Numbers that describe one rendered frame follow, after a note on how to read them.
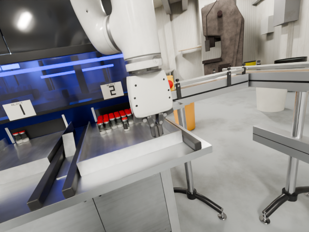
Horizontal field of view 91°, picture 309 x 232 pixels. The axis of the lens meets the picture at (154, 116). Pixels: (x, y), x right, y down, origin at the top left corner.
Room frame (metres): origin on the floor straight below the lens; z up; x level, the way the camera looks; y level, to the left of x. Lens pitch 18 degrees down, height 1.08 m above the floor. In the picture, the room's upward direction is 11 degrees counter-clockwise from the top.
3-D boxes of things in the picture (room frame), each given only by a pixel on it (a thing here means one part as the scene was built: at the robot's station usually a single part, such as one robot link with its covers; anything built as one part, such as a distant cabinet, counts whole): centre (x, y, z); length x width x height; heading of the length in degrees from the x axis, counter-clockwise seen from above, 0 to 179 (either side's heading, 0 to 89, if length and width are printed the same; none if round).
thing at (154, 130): (0.36, 0.02, 0.94); 0.03 x 0.03 x 0.07; 16
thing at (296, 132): (0.77, -0.80, 0.46); 0.09 x 0.09 x 0.77; 16
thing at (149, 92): (0.37, 0.00, 1.03); 0.10 x 0.07 x 0.11; 106
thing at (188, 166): (0.93, -0.17, 0.46); 0.09 x 0.09 x 0.77; 16
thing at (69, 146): (0.37, 0.25, 0.91); 0.14 x 0.03 x 0.06; 16
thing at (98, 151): (0.49, 0.11, 0.90); 0.34 x 0.26 x 0.04; 16
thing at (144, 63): (0.37, 0.00, 1.09); 0.09 x 0.08 x 0.03; 106
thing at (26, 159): (0.48, 0.46, 0.90); 0.34 x 0.26 x 0.04; 16
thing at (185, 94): (0.97, -0.31, 0.92); 0.69 x 0.15 x 0.16; 106
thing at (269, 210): (0.77, -0.80, 0.07); 0.50 x 0.08 x 0.14; 106
